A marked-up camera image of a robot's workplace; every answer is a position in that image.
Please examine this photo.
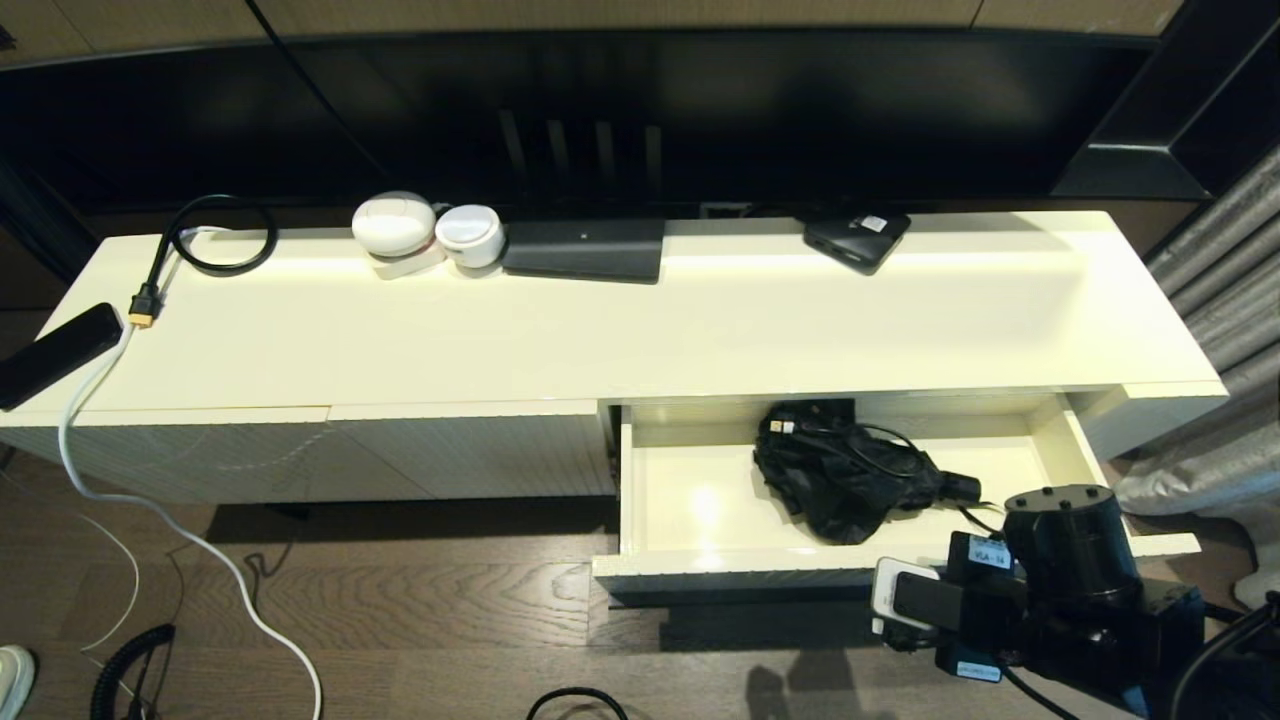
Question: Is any black umbrella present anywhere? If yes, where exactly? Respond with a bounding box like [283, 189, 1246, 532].
[752, 400, 1003, 547]

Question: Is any short black USB cable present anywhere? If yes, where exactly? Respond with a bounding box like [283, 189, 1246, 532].
[765, 400, 927, 479]

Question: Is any white cabinet drawer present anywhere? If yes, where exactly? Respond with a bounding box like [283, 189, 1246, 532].
[592, 393, 1201, 607]

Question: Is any white cream TV cabinet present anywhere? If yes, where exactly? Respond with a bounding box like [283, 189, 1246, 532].
[0, 208, 1233, 504]

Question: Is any small black box with sticker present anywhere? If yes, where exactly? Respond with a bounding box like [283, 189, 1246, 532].
[803, 208, 913, 275]

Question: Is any grey curtain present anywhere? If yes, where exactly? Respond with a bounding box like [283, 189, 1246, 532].
[1112, 140, 1280, 613]

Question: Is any flat black set-top box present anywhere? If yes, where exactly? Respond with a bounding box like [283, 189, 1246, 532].
[502, 218, 666, 284]

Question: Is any black flat screen TV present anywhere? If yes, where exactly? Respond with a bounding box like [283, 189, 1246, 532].
[0, 30, 1161, 215]

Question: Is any small white round device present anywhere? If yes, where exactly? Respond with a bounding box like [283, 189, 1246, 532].
[435, 203, 505, 268]

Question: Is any white flat device base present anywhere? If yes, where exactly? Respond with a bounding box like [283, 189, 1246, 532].
[371, 243, 448, 280]

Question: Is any large white round device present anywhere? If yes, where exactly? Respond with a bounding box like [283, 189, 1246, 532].
[351, 190, 438, 261]

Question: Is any white shoe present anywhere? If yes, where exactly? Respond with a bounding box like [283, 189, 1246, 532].
[0, 645, 36, 716]

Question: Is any long black rectangular device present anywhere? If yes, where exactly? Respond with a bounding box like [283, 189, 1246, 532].
[0, 301, 124, 411]

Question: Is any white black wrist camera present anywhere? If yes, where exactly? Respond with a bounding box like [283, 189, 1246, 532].
[870, 557, 969, 636]

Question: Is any black looped floor cable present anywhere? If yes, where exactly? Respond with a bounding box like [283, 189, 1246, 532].
[526, 686, 629, 720]

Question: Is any black wall shelf frame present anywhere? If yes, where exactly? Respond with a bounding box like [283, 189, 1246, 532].
[1050, 0, 1280, 199]

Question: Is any thin white cable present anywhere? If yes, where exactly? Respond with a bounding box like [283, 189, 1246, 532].
[0, 468, 143, 653]

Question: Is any black coiled cable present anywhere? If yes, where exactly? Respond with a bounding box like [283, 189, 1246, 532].
[90, 624, 178, 720]

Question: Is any black cable with yellow plug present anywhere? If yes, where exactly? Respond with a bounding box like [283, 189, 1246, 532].
[128, 193, 279, 328]

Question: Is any thick white power cable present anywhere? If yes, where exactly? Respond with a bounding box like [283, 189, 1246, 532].
[56, 226, 324, 720]

